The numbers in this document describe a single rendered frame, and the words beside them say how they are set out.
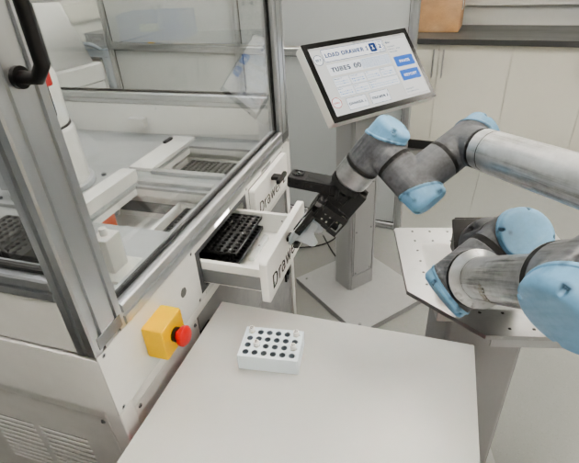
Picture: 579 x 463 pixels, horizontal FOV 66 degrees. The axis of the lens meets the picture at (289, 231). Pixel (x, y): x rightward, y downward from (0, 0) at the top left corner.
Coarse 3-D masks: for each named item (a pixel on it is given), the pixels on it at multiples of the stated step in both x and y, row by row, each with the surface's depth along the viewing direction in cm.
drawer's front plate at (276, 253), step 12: (300, 204) 115; (288, 216) 110; (300, 216) 115; (288, 228) 105; (276, 240) 101; (276, 252) 99; (264, 264) 94; (276, 264) 100; (288, 264) 109; (264, 276) 95; (276, 276) 101; (264, 288) 97; (276, 288) 102; (264, 300) 99
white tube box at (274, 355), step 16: (256, 336) 93; (272, 336) 93; (288, 336) 95; (240, 352) 90; (256, 352) 90; (272, 352) 90; (288, 352) 89; (256, 368) 90; (272, 368) 89; (288, 368) 89
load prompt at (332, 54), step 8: (376, 40) 174; (336, 48) 166; (344, 48) 167; (352, 48) 169; (360, 48) 170; (368, 48) 172; (376, 48) 174; (384, 48) 175; (328, 56) 163; (336, 56) 165; (344, 56) 166; (352, 56) 168
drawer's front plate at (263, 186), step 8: (280, 152) 145; (280, 160) 141; (272, 168) 135; (280, 168) 142; (264, 176) 130; (256, 184) 126; (264, 184) 129; (272, 184) 136; (280, 184) 144; (256, 192) 125; (264, 192) 130; (280, 192) 145; (256, 200) 125; (264, 200) 131; (272, 200) 138; (256, 208) 126; (264, 208) 132
